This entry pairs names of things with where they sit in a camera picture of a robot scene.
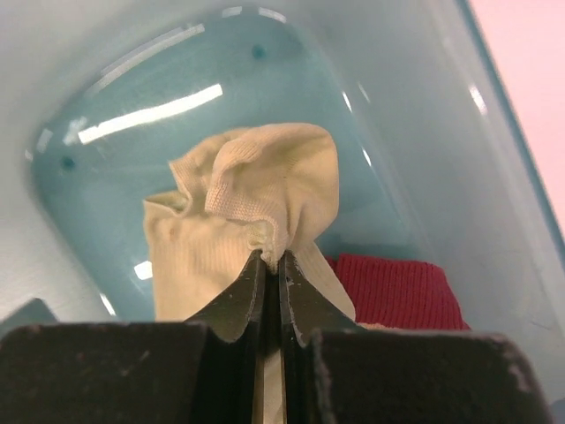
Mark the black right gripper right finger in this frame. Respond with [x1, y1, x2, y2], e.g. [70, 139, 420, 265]
[278, 252, 552, 423]

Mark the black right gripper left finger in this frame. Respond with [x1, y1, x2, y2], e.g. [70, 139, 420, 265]
[1, 254, 267, 423]

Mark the cream sock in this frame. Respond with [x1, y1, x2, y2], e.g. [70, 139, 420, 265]
[141, 123, 357, 424]

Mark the striped pink purple sock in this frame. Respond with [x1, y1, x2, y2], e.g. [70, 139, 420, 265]
[327, 254, 470, 330]

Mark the teal plastic basin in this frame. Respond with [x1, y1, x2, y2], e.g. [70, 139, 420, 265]
[1, 1, 564, 411]

